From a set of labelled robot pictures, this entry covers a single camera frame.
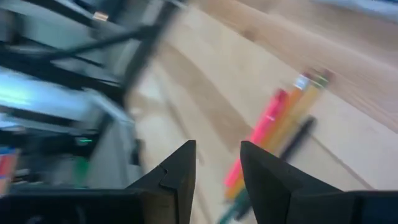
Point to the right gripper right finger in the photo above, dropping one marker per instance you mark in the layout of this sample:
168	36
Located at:
295	202

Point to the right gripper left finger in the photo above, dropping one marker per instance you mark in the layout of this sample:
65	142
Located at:
161	202

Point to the dark green crayon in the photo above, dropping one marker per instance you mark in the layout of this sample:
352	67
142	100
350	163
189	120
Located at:
237	203

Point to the black marker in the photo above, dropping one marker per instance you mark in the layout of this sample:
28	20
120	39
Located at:
300	137

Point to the pink highlighter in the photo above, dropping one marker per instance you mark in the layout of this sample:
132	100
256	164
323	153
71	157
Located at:
267	124

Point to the orange pencil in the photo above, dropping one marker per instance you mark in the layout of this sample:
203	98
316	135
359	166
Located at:
293	104

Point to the red and white packet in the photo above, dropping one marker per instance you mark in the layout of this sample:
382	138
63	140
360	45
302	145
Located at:
7	168

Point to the black aluminium table frame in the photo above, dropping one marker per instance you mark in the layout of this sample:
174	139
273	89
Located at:
148	53

